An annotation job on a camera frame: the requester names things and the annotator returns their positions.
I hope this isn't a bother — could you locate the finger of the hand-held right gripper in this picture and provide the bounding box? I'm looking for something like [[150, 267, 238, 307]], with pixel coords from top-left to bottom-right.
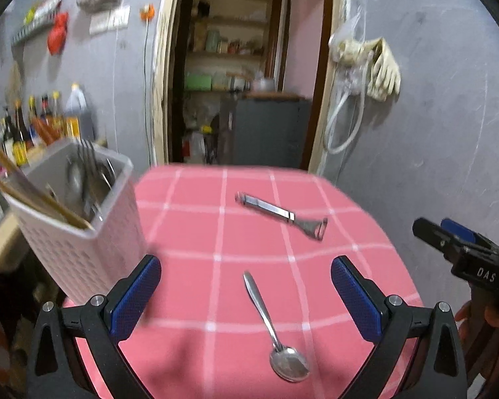
[[413, 217, 477, 258], [441, 219, 499, 251]]

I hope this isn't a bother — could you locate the grey cabinet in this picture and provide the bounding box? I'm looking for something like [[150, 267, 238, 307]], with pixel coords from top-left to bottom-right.
[[232, 93, 313, 169]]

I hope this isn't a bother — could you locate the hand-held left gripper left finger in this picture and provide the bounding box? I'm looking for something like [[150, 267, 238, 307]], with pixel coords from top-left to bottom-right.
[[27, 254, 163, 399]]

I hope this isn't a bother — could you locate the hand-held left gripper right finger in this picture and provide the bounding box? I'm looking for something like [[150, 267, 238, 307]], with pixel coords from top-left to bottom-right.
[[330, 256, 469, 399]]

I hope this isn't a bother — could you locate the large steel spoon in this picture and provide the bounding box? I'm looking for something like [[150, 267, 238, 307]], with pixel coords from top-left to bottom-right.
[[67, 160, 86, 201]]

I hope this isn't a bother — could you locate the white wall switch plate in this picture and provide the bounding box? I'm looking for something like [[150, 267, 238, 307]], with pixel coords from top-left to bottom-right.
[[89, 5, 131, 35]]

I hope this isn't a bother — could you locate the row of sauce bottles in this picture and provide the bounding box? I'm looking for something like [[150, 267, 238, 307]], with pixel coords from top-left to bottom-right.
[[0, 90, 67, 168]]

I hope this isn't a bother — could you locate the steel pot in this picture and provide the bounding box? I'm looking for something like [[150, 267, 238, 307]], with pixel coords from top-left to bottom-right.
[[251, 72, 277, 92]]

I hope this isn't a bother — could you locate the white plastic utensil basket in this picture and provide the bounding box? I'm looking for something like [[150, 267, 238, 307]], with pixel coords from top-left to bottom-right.
[[2, 138, 149, 307]]

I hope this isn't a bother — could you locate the person's right hand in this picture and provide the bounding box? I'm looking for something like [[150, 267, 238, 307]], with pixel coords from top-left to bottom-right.
[[455, 298, 499, 380]]

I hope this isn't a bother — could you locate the pink door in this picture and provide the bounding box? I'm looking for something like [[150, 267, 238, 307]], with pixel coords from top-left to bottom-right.
[[283, 0, 334, 100]]

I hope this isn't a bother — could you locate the beige rubber glove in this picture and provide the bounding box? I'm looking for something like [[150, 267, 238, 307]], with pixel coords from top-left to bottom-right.
[[365, 37, 402, 101]]

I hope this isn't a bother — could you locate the white hose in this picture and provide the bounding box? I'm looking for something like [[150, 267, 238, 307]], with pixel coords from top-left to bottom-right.
[[323, 86, 367, 155]]

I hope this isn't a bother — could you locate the wooden chopstick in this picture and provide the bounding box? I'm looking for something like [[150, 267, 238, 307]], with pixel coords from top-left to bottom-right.
[[0, 136, 67, 217], [0, 163, 94, 230]]

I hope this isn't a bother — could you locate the steel utensil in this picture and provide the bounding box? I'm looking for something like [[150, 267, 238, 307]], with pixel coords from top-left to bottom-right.
[[95, 157, 118, 193]]

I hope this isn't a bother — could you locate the wooden door frame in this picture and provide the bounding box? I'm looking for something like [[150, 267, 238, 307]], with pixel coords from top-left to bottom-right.
[[151, 0, 351, 175]]

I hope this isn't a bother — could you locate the green box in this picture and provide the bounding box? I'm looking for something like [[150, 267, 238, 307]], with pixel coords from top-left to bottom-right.
[[185, 72, 214, 91]]

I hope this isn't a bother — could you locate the wooden shelf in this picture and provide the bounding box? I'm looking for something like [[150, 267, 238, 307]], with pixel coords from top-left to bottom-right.
[[185, 0, 276, 93]]

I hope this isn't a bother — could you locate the clear bag with cloth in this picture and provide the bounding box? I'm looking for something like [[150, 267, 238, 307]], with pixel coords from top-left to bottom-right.
[[328, 8, 376, 97]]

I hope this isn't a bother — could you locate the steel fork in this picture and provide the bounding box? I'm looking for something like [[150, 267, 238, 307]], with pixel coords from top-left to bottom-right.
[[77, 139, 101, 217]]

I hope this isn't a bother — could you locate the steel peeler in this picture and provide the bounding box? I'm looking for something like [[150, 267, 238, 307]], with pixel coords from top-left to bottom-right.
[[236, 192, 329, 242]]

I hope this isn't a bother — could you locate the red plastic bag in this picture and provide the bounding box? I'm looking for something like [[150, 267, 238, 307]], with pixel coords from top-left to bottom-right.
[[47, 12, 70, 56]]

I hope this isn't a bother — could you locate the small steel spoon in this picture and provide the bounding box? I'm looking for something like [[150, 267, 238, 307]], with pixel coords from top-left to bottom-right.
[[243, 271, 311, 383]]

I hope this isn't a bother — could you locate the pink checked tablecloth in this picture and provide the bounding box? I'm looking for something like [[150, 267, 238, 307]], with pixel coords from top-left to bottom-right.
[[62, 164, 425, 399]]

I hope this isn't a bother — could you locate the large cooking oil bottle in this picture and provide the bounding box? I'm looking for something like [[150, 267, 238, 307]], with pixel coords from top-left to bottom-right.
[[64, 83, 97, 140]]

